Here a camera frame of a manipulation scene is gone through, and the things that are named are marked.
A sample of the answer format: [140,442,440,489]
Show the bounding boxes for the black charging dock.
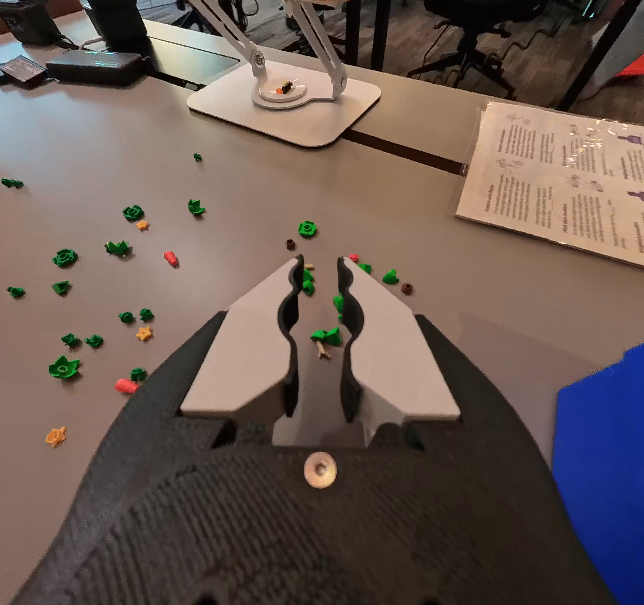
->
[78,0,148,55]

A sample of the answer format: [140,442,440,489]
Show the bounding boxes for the grey desk cable flap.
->
[143,34,240,88]

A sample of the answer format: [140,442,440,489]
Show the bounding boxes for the blue plastic bin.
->
[552,342,644,605]

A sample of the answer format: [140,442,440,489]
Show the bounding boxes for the laminated instruction sheet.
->
[455,101,644,268]

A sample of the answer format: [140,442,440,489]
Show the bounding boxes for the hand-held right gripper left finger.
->
[180,254,306,446]

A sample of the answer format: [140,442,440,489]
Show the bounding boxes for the black office chair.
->
[408,0,559,100]

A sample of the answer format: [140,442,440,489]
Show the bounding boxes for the green flower leaf plate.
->
[49,356,82,380]

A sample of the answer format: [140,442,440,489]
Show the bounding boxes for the black battery charger case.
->
[0,0,58,46]

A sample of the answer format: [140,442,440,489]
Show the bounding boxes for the white book stand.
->
[103,0,390,148]

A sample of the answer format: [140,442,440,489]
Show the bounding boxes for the pile of green leaf pieces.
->
[301,262,400,348]

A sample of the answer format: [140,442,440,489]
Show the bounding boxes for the black camera battery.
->
[0,55,47,88]

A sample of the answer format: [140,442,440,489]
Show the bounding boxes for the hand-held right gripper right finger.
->
[336,256,462,448]

